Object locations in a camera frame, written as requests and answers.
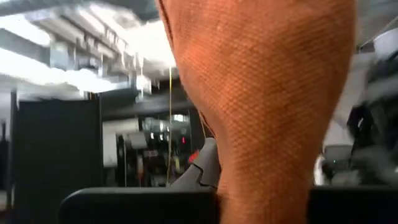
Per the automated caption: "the black panel board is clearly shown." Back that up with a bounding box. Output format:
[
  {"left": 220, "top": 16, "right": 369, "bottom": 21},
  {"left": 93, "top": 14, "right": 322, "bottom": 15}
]
[{"left": 11, "top": 98, "right": 104, "bottom": 224}]

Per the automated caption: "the yellow cable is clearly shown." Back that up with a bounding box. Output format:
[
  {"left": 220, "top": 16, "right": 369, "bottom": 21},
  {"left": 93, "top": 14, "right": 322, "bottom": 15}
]
[{"left": 166, "top": 67, "right": 174, "bottom": 186}]

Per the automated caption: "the orange towel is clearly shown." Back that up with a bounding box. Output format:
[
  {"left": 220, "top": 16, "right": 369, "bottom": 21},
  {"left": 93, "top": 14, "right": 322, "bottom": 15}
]
[{"left": 156, "top": 0, "right": 358, "bottom": 224}]

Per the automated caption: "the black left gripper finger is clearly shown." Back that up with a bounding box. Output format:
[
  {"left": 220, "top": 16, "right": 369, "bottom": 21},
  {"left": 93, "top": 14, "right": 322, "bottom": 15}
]
[{"left": 169, "top": 138, "right": 221, "bottom": 190}]

